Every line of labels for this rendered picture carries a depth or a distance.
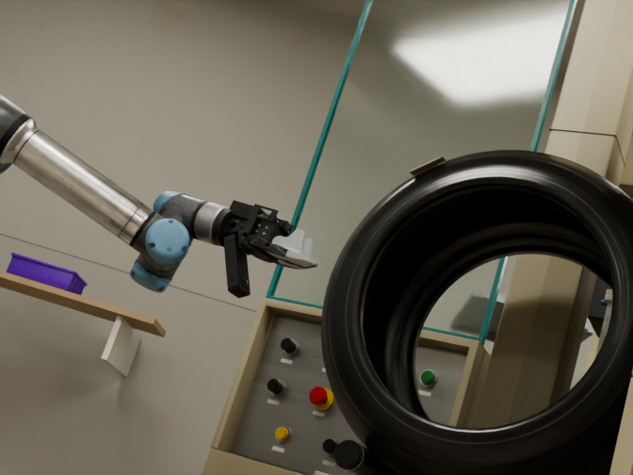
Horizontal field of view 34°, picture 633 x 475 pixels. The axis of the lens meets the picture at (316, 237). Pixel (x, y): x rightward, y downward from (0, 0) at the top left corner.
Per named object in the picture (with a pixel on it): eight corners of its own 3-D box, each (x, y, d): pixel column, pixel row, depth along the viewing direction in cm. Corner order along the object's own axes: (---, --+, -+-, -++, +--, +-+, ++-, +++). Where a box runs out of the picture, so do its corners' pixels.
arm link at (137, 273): (128, 268, 183) (158, 216, 186) (124, 278, 194) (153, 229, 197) (168, 288, 184) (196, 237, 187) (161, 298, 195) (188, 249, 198)
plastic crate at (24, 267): (79, 303, 517) (88, 284, 520) (68, 292, 495) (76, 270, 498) (17, 285, 521) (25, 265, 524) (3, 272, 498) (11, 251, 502)
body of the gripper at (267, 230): (280, 210, 182) (227, 194, 188) (260, 253, 180) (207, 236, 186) (297, 227, 189) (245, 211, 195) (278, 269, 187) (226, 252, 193)
